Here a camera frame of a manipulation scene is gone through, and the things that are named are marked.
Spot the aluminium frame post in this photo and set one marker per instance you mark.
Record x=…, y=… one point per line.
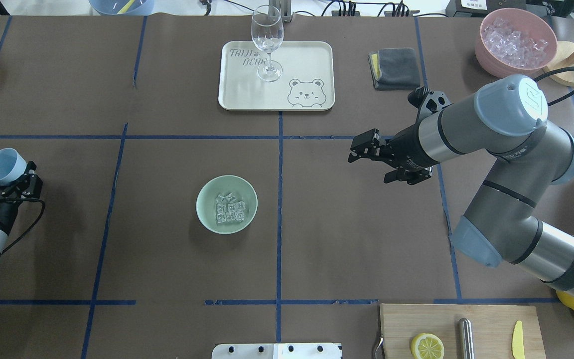
x=285, y=7

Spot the green ceramic bowl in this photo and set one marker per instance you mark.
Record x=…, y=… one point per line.
x=205, y=202

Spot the blue bowl with fork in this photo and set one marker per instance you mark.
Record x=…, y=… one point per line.
x=111, y=7

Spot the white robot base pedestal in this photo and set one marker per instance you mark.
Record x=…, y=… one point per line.
x=278, y=351

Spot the yellow plastic knife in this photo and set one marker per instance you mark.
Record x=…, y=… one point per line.
x=518, y=349

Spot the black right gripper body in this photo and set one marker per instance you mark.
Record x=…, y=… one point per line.
x=409, y=148

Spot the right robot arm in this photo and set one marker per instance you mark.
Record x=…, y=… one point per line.
x=509, y=119

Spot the yellow plastic fork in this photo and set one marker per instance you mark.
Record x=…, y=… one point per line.
x=126, y=7

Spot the pink bowl with ice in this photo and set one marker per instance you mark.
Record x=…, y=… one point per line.
x=514, y=41

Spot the light blue plastic cup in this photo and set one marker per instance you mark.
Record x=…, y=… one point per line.
x=12, y=166

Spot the lemon half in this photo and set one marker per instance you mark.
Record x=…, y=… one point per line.
x=427, y=346

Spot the metal handled knife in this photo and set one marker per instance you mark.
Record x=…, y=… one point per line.
x=466, y=338

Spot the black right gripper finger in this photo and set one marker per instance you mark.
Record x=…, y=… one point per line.
x=370, y=145
x=410, y=177

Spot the clear ice cubes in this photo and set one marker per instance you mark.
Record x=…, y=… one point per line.
x=230, y=208

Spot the clear wine glass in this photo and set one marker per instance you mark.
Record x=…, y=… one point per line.
x=267, y=33

